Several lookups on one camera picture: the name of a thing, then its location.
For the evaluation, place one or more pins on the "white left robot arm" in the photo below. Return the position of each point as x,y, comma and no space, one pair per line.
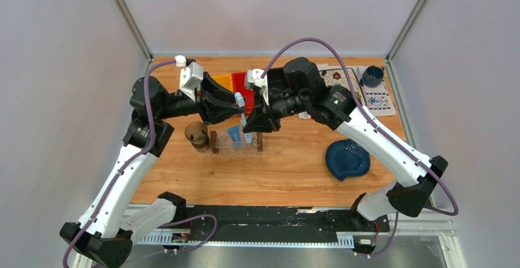
102,234

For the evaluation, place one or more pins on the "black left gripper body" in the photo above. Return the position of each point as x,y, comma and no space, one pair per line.
204,104

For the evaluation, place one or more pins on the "yellow plastic bin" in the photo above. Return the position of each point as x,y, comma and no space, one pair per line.
225,80

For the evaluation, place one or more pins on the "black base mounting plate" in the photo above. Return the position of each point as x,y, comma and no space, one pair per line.
251,225

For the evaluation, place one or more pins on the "blue toothpaste tube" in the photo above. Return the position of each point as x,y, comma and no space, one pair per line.
234,134

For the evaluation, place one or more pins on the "clear textured glass tray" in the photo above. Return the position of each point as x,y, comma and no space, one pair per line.
209,154

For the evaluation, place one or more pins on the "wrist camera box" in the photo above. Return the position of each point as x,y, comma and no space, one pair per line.
191,75
254,79

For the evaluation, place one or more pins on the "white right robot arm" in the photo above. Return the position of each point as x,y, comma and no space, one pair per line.
299,87

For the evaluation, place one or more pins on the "white patterned placemat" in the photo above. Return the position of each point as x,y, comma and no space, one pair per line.
377,99

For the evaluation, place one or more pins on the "clear textured toiletry holder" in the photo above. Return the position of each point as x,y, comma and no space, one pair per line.
221,144

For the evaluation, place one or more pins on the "red plastic bin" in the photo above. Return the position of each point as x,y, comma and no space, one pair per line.
238,81

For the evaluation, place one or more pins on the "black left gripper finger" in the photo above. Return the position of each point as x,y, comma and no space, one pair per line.
218,91
217,115

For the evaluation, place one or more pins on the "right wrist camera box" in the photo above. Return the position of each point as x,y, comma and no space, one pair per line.
254,79

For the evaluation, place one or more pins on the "blue ceramic mug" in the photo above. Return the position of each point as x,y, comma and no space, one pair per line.
372,76

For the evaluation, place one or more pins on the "grey left frame post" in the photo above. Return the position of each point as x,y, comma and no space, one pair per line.
134,29

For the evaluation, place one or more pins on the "white toothpaste tube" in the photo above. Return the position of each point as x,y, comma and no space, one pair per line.
250,137

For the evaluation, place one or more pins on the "blue shell shaped dish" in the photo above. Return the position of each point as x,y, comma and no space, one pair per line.
346,158

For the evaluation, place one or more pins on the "floral square ceramic plate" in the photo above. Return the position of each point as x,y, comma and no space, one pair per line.
337,77

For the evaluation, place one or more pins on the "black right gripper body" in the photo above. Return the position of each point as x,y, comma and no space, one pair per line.
286,103

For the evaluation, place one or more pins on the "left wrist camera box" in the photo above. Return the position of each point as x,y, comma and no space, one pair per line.
191,75

